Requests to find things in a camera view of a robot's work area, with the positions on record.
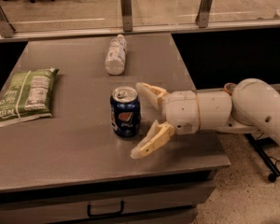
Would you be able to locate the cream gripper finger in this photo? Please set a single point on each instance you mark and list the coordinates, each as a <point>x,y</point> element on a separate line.
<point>152,93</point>
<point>158,135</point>

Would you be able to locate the black stand leg with wheel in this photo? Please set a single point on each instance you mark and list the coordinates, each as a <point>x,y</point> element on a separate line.
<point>275,173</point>

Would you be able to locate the middle metal bracket post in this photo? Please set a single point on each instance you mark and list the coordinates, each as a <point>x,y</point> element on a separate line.
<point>127,15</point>

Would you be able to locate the clear plastic water bottle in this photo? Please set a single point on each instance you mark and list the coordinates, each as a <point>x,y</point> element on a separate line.
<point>116,56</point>

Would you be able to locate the grey table drawer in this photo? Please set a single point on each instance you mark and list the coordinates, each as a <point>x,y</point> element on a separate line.
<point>166,204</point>

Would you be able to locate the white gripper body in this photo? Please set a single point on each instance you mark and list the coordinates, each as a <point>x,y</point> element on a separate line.
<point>181,112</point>

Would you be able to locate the left metal bracket post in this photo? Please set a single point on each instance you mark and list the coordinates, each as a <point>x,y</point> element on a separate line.
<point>6,29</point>

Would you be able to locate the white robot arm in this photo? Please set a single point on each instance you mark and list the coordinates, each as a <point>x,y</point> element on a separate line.
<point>250,106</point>

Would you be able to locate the orange tape roll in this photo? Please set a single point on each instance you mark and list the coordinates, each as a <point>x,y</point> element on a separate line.
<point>229,88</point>

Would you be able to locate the right metal bracket post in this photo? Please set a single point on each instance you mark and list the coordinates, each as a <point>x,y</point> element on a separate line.
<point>204,13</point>

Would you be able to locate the black drawer handle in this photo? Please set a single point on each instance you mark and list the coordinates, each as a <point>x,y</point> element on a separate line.
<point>105,209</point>

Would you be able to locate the blue pepsi can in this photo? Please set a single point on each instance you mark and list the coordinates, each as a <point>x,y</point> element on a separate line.
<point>125,111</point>

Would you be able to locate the green chip bag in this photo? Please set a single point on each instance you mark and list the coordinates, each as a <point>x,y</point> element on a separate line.
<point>27,96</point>

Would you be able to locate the metal bracket post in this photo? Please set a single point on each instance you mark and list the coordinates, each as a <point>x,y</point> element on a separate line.
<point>127,15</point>
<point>204,13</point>
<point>6,29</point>

